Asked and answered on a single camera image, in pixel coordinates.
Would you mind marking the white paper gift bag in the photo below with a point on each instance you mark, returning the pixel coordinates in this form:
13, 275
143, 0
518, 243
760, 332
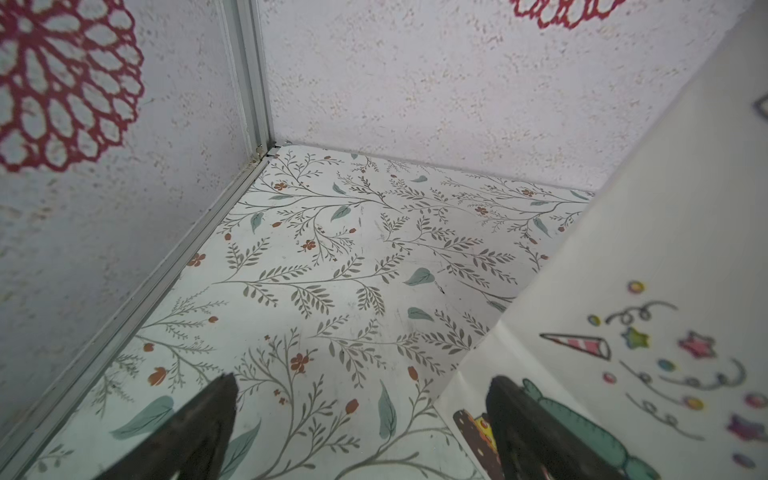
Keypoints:
645, 335

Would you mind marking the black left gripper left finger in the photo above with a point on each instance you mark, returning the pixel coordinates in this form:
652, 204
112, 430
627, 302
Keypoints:
191, 445

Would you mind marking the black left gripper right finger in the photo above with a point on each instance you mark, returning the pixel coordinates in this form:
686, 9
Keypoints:
532, 444

